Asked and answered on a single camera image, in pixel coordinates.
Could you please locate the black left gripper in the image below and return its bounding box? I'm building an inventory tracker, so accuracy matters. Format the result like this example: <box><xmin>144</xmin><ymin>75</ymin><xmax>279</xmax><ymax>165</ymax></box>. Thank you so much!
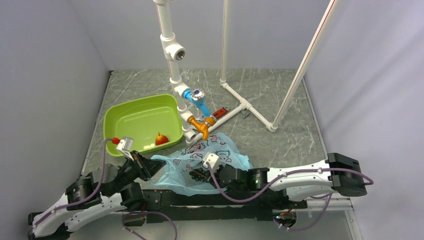
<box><xmin>106</xmin><ymin>149</ymin><xmax>167</xmax><ymax>196</ymax></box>

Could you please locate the blue printed plastic bag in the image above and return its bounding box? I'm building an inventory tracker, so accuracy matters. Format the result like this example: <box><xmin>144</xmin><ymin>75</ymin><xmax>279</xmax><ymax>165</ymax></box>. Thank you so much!
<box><xmin>149</xmin><ymin>132</ymin><xmax>253</xmax><ymax>196</ymax></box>

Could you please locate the red orange fake pear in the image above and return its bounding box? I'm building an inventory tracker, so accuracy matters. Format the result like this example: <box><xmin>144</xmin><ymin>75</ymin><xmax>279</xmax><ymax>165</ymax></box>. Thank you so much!
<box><xmin>155</xmin><ymin>132</ymin><xmax>169</xmax><ymax>146</ymax></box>

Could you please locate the dark fake grape bunch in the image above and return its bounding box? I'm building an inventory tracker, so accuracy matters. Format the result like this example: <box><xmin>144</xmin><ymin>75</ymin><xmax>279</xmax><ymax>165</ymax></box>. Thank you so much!
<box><xmin>189</xmin><ymin>168</ymin><xmax>212</xmax><ymax>183</ymax></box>

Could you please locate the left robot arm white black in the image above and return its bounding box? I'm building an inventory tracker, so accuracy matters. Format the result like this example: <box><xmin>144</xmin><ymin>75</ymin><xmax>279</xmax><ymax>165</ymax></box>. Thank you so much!
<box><xmin>27</xmin><ymin>150</ymin><xmax>166</xmax><ymax>240</ymax></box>

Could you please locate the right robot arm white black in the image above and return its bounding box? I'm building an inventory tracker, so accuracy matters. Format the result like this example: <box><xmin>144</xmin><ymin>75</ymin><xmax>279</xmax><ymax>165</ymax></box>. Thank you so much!
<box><xmin>202</xmin><ymin>153</ymin><xmax>374</xmax><ymax>208</ymax></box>

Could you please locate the green plastic basin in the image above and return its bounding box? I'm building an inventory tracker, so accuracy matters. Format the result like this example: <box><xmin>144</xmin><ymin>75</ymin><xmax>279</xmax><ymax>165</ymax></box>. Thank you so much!
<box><xmin>103</xmin><ymin>93</ymin><xmax>183</xmax><ymax>154</ymax></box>

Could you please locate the orange plastic faucet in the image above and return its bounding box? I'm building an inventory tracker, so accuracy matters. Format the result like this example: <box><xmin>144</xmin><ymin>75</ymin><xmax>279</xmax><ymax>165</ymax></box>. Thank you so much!
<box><xmin>187</xmin><ymin>115</ymin><xmax>217</xmax><ymax>140</ymax></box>

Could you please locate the small grey clip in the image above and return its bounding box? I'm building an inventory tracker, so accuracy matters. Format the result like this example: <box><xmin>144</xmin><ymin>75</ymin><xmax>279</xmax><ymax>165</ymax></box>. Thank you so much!
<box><xmin>241</xmin><ymin>110</ymin><xmax>251</xmax><ymax>119</ymax></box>

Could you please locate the red grey pipe wrench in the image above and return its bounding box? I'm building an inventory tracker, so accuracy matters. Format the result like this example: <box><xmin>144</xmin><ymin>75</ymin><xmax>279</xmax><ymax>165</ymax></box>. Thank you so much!
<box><xmin>212</xmin><ymin>106</ymin><xmax>230</xmax><ymax>120</ymax></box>

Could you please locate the blue plastic faucet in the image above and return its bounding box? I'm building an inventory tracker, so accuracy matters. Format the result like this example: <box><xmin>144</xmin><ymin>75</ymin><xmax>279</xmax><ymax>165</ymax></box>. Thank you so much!
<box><xmin>182</xmin><ymin>88</ymin><xmax>211</xmax><ymax>117</ymax></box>

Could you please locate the thin white rear pipe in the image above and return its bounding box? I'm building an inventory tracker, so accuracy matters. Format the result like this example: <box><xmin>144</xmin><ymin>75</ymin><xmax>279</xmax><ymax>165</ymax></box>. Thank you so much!
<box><xmin>219</xmin><ymin>0</ymin><xmax>231</xmax><ymax>86</ymax></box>

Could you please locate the white vertical pipe with fittings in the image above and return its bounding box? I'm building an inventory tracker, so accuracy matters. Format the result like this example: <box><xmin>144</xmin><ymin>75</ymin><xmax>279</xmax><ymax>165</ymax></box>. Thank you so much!
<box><xmin>154</xmin><ymin>0</ymin><xmax>197</xmax><ymax>145</ymax></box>

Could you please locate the white slanted pipe red stripe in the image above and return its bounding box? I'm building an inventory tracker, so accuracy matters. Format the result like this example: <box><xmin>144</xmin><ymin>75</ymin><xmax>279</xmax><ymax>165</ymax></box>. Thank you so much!
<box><xmin>268</xmin><ymin>0</ymin><xmax>343</xmax><ymax>132</ymax></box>

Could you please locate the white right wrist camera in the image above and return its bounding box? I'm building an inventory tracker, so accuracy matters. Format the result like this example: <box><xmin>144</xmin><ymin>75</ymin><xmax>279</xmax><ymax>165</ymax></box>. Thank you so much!
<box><xmin>202</xmin><ymin>152</ymin><xmax>221</xmax><ymax>173</ymax></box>

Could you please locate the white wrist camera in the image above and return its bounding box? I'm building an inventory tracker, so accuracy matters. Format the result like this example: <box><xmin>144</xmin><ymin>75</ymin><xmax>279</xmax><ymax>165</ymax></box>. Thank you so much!
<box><xmin>112</xmin><ymin>136</ymin><xmax>134</xmax><ymax>161</ymax></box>
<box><xmin>202</xmin><ymin>152</ymin><xmax>221</xmax><ymax>173</ymax></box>

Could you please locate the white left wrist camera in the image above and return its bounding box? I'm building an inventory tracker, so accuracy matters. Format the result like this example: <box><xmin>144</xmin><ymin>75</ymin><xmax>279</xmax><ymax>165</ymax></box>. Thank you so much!
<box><xmin>112</xmin><ymin>136</ymin><xmax>134</xmax><ymax>161</ymax></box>

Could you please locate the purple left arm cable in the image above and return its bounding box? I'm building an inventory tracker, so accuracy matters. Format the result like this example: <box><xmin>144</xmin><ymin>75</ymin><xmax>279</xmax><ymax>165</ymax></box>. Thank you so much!
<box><xmin>28</xmin><ymin>137</ymin><xmax>179</xmax><ymax>240</ymax></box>

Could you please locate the white floor pipe frame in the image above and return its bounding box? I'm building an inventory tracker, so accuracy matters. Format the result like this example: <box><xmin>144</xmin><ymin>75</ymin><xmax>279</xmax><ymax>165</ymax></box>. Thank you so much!
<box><xmin>209</xmin><ymin>82</ymin><xmax>278</xmax><ymax>133</ymax></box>

